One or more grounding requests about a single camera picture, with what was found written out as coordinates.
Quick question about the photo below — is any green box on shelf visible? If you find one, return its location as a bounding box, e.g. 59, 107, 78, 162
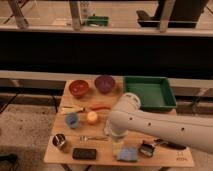
86, 15, 109, 26

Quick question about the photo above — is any blue sponge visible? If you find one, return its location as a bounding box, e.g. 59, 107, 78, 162
116, 147, 138, 162

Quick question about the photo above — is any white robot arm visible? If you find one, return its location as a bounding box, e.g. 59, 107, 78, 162
106, 93, 213, 154

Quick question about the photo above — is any black handled knife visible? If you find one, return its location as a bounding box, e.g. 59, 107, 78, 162
154, 139, 186, 150

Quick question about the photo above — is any dark object on shelf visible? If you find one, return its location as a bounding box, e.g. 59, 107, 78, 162
136, 10, 160, 27

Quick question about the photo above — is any metal cup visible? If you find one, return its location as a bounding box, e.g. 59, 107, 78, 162
52, 134, 66, 150

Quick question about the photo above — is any yellow banana toy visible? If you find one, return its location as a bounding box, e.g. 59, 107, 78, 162
60, 106, 85, 115

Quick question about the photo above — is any red bowl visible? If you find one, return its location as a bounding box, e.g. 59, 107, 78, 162
69, 80, 89, 98

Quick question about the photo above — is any purple bowl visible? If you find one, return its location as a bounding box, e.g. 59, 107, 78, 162
94, 75, 115, 94

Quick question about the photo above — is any blue cup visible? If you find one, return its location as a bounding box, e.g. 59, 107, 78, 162
65, 113, 79, 129

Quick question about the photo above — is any black rectangular block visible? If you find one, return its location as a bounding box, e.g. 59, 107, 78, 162
72, 148, 97, 160

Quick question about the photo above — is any wooden table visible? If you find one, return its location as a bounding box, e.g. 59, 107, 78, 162
44, 79, 194, 169

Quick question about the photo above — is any metal fork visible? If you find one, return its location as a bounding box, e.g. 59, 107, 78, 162
79, 136, 108, 141

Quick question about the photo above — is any yellow round fruit toy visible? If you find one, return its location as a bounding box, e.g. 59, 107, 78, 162
86, 111, 98, 124

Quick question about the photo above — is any green plastic tray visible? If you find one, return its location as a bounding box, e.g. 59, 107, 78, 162
123, 76, 177, 111

